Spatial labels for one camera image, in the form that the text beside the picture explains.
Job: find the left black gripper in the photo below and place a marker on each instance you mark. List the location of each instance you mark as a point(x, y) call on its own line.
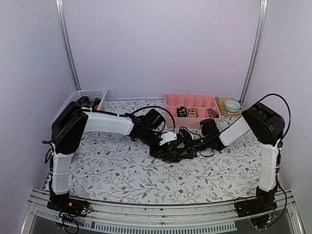
point(155, 153)

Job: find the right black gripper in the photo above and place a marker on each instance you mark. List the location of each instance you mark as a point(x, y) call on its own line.
point(188, 144)

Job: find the brown green patterned tie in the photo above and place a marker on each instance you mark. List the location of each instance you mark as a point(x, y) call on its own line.
point(174, 156)

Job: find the pink divided organizer box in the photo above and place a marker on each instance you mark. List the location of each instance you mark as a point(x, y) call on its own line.
point(200, 102)

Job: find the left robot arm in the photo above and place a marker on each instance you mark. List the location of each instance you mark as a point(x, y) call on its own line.
point(76, 124)

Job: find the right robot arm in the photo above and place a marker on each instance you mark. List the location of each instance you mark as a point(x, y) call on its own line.
point(269, 129)

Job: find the pile of dark ties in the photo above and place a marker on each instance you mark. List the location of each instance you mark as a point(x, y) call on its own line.
point(85, 101)

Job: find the yellow patterned rolled tie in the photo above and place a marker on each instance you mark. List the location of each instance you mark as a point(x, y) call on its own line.
point(192, 113)

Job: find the black white rolled tie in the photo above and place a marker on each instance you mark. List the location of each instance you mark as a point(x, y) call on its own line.
point(181, 111)

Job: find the dark red rolled tie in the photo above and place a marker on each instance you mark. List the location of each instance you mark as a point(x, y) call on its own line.
point(212, 113)

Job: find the floral patterned table mat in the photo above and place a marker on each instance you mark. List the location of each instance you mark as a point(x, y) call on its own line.
point(122, 170)

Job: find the light blue ceramic bowl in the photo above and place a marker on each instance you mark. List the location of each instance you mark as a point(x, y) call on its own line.
point(232, 106)

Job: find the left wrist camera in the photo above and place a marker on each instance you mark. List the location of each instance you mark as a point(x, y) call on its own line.
point(167, 137)

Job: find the front aluminium rail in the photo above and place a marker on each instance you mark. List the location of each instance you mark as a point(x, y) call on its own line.
point(209, 218)

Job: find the right aluminium frame post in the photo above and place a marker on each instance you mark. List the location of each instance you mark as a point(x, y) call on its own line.
point(256, 45)

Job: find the aluminium frame post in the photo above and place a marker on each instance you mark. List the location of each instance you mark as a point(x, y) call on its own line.
point(66, 41)
point(256, 45)

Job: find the left aluminium frame post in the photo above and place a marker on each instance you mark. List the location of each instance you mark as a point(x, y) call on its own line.
point(66, 41)

